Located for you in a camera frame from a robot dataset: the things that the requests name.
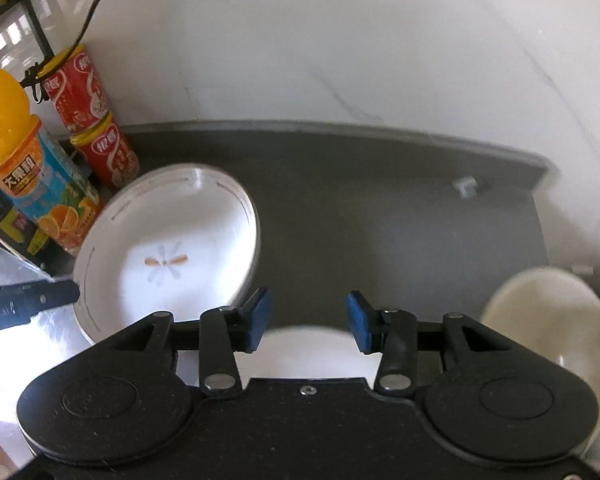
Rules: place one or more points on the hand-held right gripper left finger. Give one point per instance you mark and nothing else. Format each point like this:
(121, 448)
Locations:
(257, 317)

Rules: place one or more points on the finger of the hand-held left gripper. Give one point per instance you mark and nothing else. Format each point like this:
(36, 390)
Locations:
(60, 292)

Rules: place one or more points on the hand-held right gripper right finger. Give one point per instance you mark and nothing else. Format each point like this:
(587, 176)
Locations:
(360, 325)

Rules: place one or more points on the white ceramic bowl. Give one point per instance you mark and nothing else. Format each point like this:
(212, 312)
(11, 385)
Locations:
(310, 350)
(545, 320)

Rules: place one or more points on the white plate with flower print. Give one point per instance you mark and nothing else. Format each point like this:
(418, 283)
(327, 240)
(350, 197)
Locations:
(180, 220)

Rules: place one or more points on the dark box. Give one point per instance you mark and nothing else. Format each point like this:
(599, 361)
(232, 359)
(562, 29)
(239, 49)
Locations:
(10, 230)

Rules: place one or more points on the orange juice bottle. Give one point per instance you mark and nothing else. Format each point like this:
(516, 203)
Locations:
(35, 170)

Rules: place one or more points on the red drink can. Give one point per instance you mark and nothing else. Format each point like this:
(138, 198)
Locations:
(110, 155)
(77, 90)

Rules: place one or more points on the small white clip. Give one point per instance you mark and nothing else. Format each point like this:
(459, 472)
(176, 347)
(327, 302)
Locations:
(465, 186)

